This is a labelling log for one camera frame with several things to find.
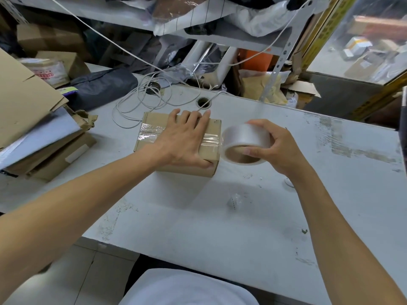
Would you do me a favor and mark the person's left hand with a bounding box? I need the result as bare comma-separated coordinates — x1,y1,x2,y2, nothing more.
149,108,214,169

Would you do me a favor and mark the person's right hand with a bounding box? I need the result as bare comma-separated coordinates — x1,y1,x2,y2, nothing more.
244,119,311,180

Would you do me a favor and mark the clear packing tape roll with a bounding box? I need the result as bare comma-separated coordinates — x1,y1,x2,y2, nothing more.
220,124,275,166

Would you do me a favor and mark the small taped cardboard box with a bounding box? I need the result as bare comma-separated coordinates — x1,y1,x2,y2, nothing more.
134,112,222,178

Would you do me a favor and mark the person's left forearm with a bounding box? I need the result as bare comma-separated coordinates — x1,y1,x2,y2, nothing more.
0,145,161,303

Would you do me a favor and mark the person's right forearm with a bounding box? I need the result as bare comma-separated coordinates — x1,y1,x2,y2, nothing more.
284,165,407,305

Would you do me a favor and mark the crumpled clear tape scrap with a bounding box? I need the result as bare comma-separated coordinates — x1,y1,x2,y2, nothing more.
227,193,244,211

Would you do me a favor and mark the yellow-brown padded bag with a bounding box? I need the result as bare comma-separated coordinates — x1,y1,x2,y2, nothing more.
241,70,289,104

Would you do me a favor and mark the open cardboard box flap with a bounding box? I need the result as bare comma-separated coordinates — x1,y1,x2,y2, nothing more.
287,80,322,110

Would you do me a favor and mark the black plastic bag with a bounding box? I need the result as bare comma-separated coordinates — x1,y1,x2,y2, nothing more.
64,68,139,112

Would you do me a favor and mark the orange object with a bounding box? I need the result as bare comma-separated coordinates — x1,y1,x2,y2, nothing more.
238,48,275,72

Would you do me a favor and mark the small brown cardboard box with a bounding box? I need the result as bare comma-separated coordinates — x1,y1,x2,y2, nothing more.
35,51,92,80

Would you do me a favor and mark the white plastic bag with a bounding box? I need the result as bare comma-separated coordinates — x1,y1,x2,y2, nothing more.
153,0,320,38

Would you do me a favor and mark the pile of flattened cardboard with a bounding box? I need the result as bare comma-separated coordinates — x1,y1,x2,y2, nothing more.
0,106,98,183

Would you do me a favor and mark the person's white shirt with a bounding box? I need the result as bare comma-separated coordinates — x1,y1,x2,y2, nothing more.
118,268,260,305

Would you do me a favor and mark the grey-white flat sheet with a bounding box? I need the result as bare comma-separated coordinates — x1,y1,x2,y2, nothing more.
0,107,82,171

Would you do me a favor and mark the white parcel with red print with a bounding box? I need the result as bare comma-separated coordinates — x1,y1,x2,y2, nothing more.
18,58,70,88

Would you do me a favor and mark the grey metal shelf board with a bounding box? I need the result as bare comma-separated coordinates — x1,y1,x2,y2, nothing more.
6,0,287,56

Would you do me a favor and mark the large flat cardboard sheet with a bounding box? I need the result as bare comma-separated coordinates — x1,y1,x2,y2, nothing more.
0,48,69,150

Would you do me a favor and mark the large brown cardboard box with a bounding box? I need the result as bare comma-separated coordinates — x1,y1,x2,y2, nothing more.
17,23,86,58

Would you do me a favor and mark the white cable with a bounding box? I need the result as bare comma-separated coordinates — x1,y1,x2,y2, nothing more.
48,0,320,129

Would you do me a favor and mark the perforated metal shelf post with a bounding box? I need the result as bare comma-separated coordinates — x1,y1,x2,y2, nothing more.
260,0,320,103

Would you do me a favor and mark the yellow door frame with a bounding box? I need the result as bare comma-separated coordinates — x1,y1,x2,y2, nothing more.
300,0,407,122

